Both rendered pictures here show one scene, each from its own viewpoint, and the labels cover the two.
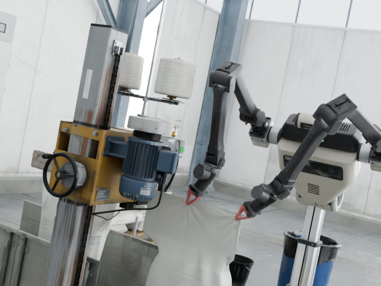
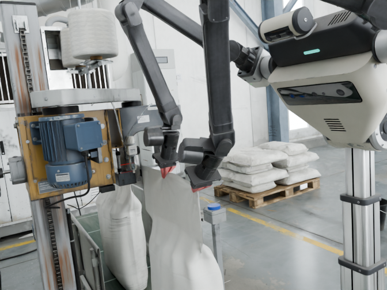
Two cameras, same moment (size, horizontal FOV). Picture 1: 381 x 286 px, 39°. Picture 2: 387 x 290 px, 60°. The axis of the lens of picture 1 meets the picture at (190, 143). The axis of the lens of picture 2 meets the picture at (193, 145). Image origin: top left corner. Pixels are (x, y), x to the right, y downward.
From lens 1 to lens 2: 167 cm
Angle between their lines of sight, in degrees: 31
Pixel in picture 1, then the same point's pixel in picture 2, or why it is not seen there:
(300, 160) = (211, 88)
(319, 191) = (343, 126)
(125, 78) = (67, 55)
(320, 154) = (318, 71)
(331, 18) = not seen: outside the picture
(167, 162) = (71, 137)
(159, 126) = (48, 96)
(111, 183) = not seen: hidden behind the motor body
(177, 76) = (78, 30)
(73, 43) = not seen: hidden behind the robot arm
